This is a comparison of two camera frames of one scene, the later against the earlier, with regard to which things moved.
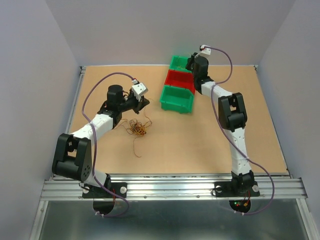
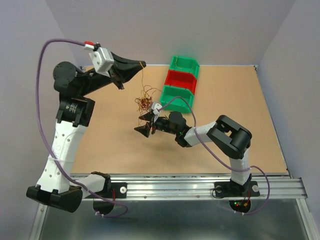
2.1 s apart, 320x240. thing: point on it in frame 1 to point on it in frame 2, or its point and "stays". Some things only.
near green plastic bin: (177, 99) stays
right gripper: (190, 60) to (145, 129)
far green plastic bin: (179, 63) stays
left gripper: (142, 103) to (130, 67)
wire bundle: (135, 128) to (143, 103)
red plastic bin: (181, 79) stays
